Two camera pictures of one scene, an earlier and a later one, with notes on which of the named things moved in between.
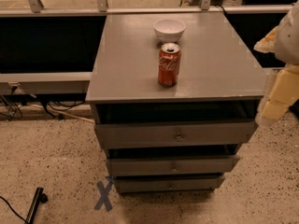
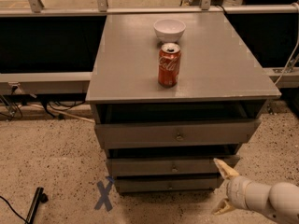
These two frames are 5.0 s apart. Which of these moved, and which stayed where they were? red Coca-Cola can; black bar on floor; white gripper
Moved: white gripper
Stayed: red Coca-Cola can; black bar on floor
